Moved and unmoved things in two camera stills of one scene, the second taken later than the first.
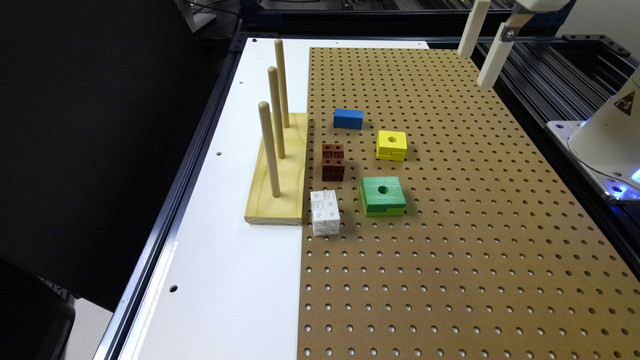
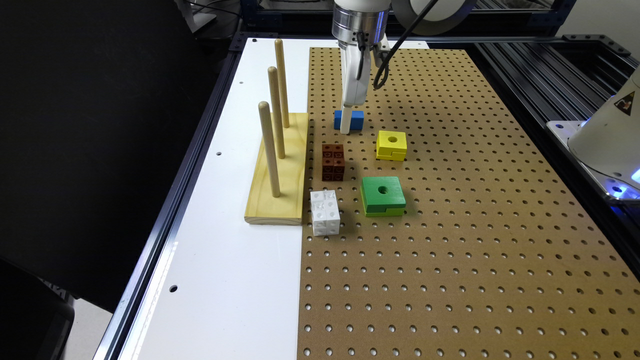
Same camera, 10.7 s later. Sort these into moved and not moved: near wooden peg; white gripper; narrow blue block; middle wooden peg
Moved: white gripper
Not moved: near wooden peg; narrow blue block; middle wooden peg
